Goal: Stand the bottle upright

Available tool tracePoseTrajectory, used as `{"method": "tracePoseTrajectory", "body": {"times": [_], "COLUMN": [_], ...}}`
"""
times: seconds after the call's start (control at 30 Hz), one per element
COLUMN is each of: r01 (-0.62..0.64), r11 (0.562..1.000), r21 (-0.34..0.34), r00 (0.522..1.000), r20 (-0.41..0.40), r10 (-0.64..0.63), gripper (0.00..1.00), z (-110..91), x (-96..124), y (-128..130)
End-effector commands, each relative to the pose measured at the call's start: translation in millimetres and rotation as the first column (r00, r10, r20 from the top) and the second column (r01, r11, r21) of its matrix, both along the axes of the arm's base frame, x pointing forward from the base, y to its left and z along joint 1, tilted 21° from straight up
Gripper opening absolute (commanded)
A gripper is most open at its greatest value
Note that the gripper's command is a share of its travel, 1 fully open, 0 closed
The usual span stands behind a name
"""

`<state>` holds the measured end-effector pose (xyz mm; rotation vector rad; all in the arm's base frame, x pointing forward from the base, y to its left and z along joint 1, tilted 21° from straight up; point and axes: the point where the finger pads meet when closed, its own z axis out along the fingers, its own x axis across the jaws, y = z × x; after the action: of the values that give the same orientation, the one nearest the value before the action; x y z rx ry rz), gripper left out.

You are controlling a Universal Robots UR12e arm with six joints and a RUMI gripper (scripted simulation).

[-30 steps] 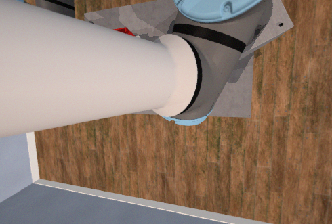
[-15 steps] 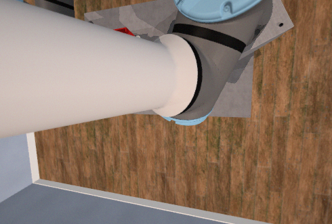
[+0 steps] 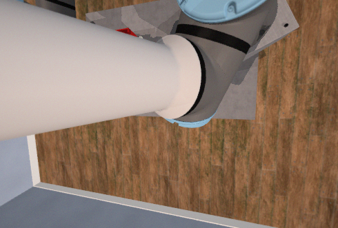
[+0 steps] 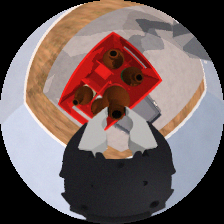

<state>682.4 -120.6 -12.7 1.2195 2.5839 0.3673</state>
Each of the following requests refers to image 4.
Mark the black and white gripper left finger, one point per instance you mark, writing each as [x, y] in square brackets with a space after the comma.
[88, 140]

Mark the red crate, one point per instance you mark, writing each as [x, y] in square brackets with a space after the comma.
[90, 71]

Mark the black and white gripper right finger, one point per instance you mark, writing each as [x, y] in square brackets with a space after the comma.
[146, 138]

